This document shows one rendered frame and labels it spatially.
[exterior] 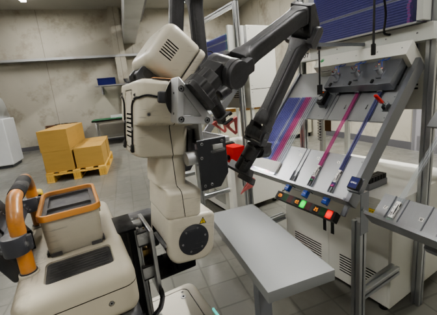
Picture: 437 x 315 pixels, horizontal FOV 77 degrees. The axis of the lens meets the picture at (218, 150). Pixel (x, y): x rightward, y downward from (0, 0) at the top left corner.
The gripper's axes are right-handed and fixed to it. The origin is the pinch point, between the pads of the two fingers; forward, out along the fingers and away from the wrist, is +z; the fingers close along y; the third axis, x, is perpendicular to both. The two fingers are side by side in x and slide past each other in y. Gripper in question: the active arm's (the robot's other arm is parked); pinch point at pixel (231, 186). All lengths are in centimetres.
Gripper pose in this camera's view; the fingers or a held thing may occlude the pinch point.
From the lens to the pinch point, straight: 111.2
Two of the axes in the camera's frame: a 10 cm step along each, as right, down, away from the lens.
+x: -2.3, 3.4, -9.1
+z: -4.2, 8.1, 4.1
